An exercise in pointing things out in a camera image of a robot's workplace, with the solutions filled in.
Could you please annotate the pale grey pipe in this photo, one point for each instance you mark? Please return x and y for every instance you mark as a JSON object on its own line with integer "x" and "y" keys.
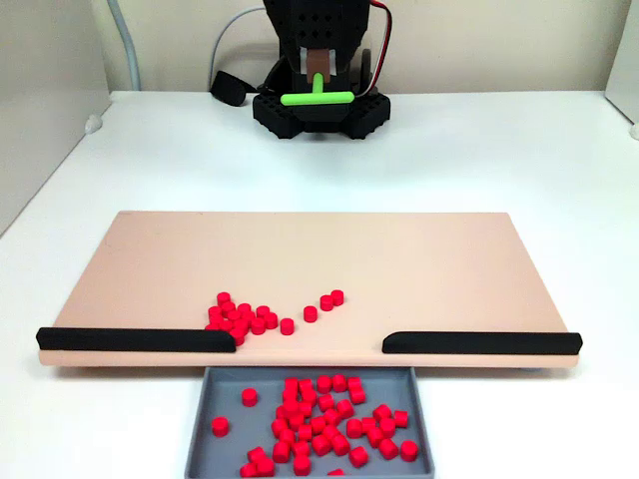
{"x": 133, "y": 65}

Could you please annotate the small white bracket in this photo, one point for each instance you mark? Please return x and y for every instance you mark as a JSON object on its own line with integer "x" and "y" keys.
{"x": 635, "y": 131}
{"x": 93, "y": 124}

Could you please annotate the green T-shaped pusher tool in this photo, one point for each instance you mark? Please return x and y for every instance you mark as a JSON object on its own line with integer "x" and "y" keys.
{"x": 317, "y": 98}

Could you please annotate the red cylindrical granule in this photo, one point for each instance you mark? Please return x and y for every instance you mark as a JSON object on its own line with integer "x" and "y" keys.
{"x": 287, "y": 437}
{"x": 320, "y": 444}
{"x": 331, "y": 416}
{"x": 301, "y": 465}
{"x": 341, "y": 444}
{"x": 228, "y": 307}
{"x": 257, "y": 326}
{"x": 256, "y": 455}
{"x": 286, "y": 326}
{"x": 238, "y": 336}
{"x": 281, "y": 451}
{"x": 291, "y": 385}
{"x": 290, "y": 397}
{"x": 326, "y": 402}
{"x": 248, "y": 470}
{"x": 356, "y": 396}
{"x": 304, "y": 409}
{"x": 249, "y": 397}
{"x": 241, "y": 328}
{"x": 326, "y": 302}
{"x": 212, "y": 326}
{"x": 215, "y": 313}
{"x": 305, "y": 433}
{"x": 409, "y": 450}
{"x": 297, "y": 420}
{"x": 270, "y": 320}
{"x": 244, "y": 309}
{"x": 308, "y": 397}
{"x": 345, "y": 408}
{"x": 339, "y": 383}
{"x": 358, "y": 456}
{"x": 233, "y": 317}
{"x": 337, "y": 297}
{"x": 382, "y": 412}
{"x": 264, "y": 466}
{"x": 220, "y": 426}
{"x": 283, "y": 412}
{"x": 354, "y": 383}
{"x": 223, "y": 298}
{"x": 227, "y": 326}
{"x": 374, "y": 436}
{"x": 318, "y": 425}
{"x": 279, "y": 427}
{"x": 301, "y": 449}
{"x": 387, "y": 426}
{"x": 388, "y": 448}
{"x": 354, "y": 428}
{"x": 305, "y": 386}
{"x": 369, "y": 425}
{"x": 218, "y": 322}
{"x": 324, "y": 384}
{"x": 263, "y": 312}
{"x": 336, "y": 474}
{"x": 329, "y": 432}
{"x": 401, "y": 418}
{"x": 310, "y": 313}
{"x": 248, "y": 319}

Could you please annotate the grey tray container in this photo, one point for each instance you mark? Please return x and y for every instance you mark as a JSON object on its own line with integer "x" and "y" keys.
{"x": 234, "y": 449}

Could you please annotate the blue board foot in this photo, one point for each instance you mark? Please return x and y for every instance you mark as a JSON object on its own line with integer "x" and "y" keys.
{"x": 531, "y": 370}

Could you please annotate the black foam rail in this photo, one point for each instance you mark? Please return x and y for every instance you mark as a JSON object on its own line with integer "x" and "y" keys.
{"x": 479, "y": 343}
{"x": 130, "y": 340}

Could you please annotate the beige flat board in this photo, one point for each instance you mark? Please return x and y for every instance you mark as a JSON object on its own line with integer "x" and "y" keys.
{"x": 319, "y": 249}

